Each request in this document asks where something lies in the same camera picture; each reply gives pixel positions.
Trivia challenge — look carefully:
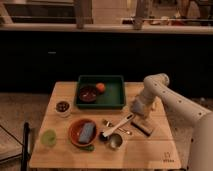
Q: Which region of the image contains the grey towel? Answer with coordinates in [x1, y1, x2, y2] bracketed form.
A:
[130, 98, 144, 116]

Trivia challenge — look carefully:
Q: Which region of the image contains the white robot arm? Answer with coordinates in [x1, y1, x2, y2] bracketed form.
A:
[133, 73, 213, 171]

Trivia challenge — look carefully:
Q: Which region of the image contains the metal cup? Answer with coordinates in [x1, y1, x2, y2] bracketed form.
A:
[108, 133, 123, 150]

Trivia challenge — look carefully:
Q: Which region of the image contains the green plastic cup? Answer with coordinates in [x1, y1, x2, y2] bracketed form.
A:
[40, 130, 56, 147]

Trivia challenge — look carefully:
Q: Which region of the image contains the yellow banana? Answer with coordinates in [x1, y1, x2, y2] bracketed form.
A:
[151, 101, 157, 111]

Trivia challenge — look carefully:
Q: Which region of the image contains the green plastic tray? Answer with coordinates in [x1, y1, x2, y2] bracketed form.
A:
[75, 75, 126, 109]

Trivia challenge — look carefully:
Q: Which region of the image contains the gold metal spoon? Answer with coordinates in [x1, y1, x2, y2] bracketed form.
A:
[102, 119, 133, 136]

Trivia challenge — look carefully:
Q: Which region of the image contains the orange fruit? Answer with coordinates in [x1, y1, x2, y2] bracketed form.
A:
[96, 83, 105, 92]

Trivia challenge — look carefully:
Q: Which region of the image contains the dark brown bowl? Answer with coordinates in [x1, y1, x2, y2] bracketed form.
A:
[78, 85, 98, 103]

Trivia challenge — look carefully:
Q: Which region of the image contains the blue-grey sponge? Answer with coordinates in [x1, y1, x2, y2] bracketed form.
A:
[78, 122, 95, 143]

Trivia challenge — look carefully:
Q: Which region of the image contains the green leafy vegetable toy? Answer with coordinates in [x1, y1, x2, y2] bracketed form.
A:
[79, 145, 95, 152]

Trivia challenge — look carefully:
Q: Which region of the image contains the black chair frame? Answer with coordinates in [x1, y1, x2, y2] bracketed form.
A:
[0, 122, 31, 171]

